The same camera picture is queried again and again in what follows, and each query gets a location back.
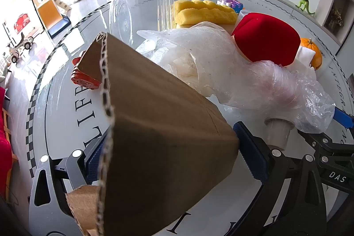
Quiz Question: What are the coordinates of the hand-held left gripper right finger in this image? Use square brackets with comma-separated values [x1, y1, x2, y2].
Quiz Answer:
[233, 121, 327, 236]

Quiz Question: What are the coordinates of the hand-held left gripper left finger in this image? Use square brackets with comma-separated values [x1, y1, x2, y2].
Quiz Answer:
[29, 136, 112, 236]

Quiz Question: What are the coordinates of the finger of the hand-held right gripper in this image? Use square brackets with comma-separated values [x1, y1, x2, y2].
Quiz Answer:
[297, 128, 354, 162]
[333, 107, 354, 129]

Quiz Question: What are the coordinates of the translucent plastic cup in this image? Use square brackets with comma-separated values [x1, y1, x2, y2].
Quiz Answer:
[264, 117, 294, 150]

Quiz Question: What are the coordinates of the clear crinkled plastic bag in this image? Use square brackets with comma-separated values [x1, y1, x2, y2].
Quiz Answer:
[221, 59, 336, 133]

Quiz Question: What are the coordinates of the brown cardboard piece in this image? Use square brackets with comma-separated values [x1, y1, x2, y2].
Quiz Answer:
[65, 31, 240, 236]

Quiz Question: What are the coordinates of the yellow sponge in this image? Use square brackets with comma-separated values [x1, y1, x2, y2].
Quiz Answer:
[171, 0, 238, 29]

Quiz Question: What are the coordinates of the orange fruit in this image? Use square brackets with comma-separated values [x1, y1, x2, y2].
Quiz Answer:
[300, 37, 323, 71]

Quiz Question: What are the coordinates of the white cloth pouch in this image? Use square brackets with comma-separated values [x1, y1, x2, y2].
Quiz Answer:
[297, 46, 316, 67]

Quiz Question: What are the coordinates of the red flat toy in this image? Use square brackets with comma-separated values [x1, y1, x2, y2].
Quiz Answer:
[71, 57, 101, 90]

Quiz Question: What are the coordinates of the red patterned cloth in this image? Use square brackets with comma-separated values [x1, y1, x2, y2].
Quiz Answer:
[0, 87, 13, 194]

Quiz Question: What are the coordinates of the dried flower bunch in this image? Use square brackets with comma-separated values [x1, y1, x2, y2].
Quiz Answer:
[328, 7, 344, 30]

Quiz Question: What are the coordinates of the white translucent plastic bag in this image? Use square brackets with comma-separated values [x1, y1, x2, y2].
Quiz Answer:
[137, 22, 252, 100]

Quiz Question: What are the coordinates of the red velvet box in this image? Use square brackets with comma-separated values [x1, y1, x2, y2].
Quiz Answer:
[232, 13, 301, 67]

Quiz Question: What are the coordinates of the green dinosaur toy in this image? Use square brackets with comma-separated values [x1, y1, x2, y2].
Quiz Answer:
[296, 0, 316, 17]

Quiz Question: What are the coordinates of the wooden toy car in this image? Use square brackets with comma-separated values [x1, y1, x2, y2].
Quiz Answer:
[7, 34, 35, 63]

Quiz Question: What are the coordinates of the multicoloured puzzle cube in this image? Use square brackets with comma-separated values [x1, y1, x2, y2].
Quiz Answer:
[217, 0, 244, 12]

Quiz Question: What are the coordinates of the clear plastic container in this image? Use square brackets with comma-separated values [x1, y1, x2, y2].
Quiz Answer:
[109, 0, 175, 44]

